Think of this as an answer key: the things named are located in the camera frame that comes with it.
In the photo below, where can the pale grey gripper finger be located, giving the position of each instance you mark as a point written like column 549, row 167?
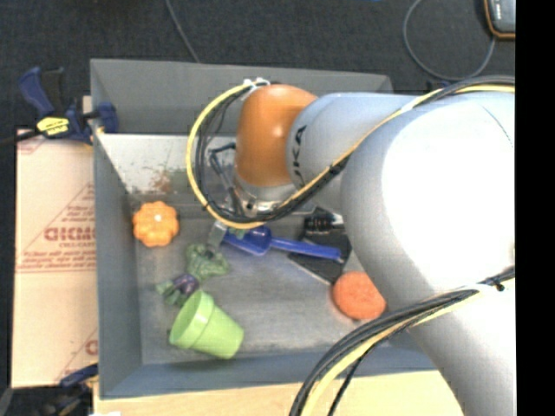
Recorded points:
column 215, row 235

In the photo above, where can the green and purple toy figure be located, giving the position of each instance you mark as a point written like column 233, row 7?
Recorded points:
column 204, row 263

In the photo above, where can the blue plastic scoop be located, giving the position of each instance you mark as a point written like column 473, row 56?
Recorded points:
column 260, row 240

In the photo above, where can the orange toy pumpkin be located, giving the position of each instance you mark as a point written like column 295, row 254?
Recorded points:
column 156, row 224

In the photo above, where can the grey metal bin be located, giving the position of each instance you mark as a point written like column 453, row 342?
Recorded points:
column 277, row 301

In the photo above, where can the light green plastic pot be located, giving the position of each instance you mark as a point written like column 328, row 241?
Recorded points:
column 208, row 327

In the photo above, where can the black flat block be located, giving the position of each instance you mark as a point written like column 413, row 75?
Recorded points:
column 323, row 269

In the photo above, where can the orange round sponge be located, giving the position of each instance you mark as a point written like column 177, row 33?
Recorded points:
column 357, row 296

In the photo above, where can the brown cardboard board red print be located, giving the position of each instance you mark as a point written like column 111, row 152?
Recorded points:
column 52, row 232

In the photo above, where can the black cylinder on white bracket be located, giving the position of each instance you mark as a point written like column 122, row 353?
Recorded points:
column 320, row 223

